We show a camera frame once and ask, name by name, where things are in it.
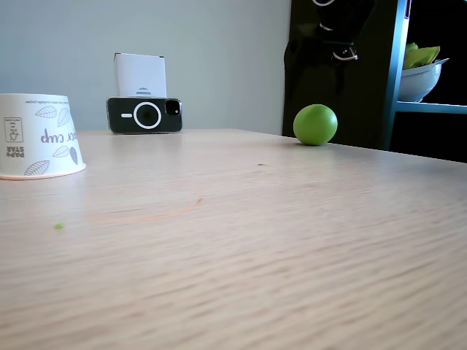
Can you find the green foam ball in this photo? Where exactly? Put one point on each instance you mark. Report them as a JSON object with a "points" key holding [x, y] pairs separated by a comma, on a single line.
{"points": [[315, 125]]}

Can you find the white leaf-print paper cup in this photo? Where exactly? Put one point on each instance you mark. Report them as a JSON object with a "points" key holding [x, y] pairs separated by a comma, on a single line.
{"points": [[40, 135]]}

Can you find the white cardboard box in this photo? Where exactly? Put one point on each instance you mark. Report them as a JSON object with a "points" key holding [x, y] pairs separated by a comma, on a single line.
{"points": [[140, 74]]}

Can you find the small green crumb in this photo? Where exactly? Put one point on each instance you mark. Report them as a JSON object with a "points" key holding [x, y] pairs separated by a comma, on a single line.
{"points": [[59, 226]]}

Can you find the white bowl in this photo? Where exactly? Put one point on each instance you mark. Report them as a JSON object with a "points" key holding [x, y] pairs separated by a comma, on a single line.
{"points": [[419, 82]]}

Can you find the green items in bowl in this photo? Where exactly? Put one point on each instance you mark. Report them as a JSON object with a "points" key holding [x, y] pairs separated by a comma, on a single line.
{"points": [[421, 56]]}

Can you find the blue metal shelf frame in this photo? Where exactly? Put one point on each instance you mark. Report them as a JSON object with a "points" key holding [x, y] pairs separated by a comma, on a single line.
{"points": [[394, 73]]}

